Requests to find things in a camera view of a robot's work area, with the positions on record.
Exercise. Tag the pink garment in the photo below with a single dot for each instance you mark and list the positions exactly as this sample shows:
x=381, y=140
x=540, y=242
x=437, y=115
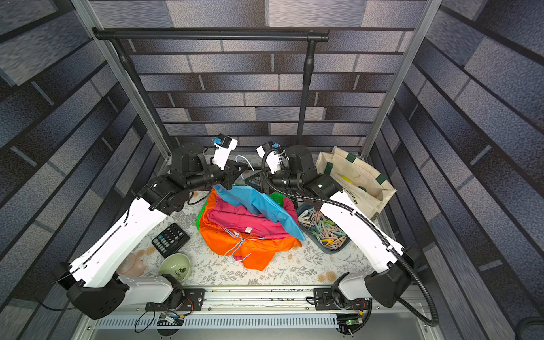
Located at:
x=239, y=219

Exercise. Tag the teal clothespin tray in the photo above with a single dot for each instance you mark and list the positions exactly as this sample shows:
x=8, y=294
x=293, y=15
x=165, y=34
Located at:
x=327, y=235

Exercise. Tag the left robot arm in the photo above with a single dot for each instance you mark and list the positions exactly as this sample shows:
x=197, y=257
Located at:
x=92, y=282

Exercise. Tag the pink plastic cup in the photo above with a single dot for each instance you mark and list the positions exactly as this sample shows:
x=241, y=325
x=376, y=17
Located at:
x=132, y=266

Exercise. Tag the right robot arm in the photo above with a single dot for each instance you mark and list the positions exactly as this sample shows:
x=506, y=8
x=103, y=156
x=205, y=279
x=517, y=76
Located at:
x=394, y=268

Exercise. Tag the blue t-shirt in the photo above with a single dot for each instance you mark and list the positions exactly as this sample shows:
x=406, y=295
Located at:
x=256, y=202

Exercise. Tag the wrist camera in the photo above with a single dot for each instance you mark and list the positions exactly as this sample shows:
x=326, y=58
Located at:
x=224, y=144
x=272, y=154

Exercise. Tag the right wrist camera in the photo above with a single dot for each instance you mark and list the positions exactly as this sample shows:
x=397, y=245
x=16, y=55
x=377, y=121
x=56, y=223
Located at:
x=272, y=154

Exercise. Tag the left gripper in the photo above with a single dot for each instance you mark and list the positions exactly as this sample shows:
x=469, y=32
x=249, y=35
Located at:
x=229, y=170

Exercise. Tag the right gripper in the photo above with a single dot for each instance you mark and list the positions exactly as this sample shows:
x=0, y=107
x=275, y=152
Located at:
x=267, y=178

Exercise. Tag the black calculator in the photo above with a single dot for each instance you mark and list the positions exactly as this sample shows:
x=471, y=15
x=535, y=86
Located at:
x=170, y=240

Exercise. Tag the green ceramic bowl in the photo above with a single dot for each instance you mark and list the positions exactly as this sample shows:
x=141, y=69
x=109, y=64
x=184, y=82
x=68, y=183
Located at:
x=177, y=265

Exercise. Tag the green plastic laundry basket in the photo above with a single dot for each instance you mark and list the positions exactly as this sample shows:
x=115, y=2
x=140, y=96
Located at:
x=276, y=197

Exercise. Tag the cream tote bag green handles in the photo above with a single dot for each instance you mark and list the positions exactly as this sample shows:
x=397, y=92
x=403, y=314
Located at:
x=369, y=190

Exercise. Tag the orange garment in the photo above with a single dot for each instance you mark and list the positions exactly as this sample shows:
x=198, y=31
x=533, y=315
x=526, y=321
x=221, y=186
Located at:
x=262, y=252

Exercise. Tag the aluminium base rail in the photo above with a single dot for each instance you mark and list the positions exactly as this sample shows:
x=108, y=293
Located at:
x=248, y=308

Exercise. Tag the spare wire hangers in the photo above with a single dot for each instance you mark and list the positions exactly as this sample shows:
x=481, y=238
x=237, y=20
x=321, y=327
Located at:
x=240, y=241

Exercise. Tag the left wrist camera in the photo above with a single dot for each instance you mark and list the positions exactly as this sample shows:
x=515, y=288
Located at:
x=224, y=144

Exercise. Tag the black clothes rack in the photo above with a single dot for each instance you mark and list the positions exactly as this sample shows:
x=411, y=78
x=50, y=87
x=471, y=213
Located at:
x=114, y=36

